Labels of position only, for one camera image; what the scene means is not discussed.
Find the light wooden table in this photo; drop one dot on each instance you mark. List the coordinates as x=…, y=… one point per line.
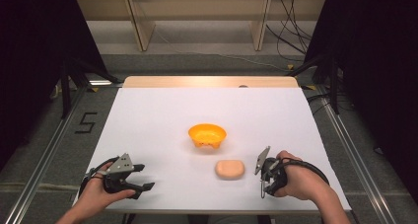
x=197, y=82

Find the yellow tape marker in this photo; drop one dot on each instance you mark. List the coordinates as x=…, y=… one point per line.
x=94, y=89
x=311, y=87
x=290, y=66

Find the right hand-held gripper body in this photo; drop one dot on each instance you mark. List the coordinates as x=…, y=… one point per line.
x=275, y=176

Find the peach oval bread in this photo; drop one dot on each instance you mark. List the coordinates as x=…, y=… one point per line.
x=230, y=169

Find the dark curtain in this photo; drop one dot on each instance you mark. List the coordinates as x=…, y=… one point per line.
x=29, y=53
x=381, y=69

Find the aluminium floor rail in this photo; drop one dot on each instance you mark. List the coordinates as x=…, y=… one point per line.
x=46, y=158
x=358, y=158

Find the person's left hand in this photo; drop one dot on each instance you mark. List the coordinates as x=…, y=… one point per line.
x=95, y=194

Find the beige wooden shelf unit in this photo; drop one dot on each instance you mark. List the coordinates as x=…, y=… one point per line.
x=203, y=7

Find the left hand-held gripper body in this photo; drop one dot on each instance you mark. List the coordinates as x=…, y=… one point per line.
x=122, y=166

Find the orange plastic bowl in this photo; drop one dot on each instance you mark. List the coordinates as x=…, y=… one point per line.
x=207, y=135

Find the person's right hand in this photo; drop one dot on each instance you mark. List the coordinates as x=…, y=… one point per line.
x=302, y=181

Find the white table cover sheet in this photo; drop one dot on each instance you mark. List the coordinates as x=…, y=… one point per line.
x=164, y=118

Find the black metal stand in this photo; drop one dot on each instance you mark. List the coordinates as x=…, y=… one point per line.
x=333, y=82
x=67, y=86

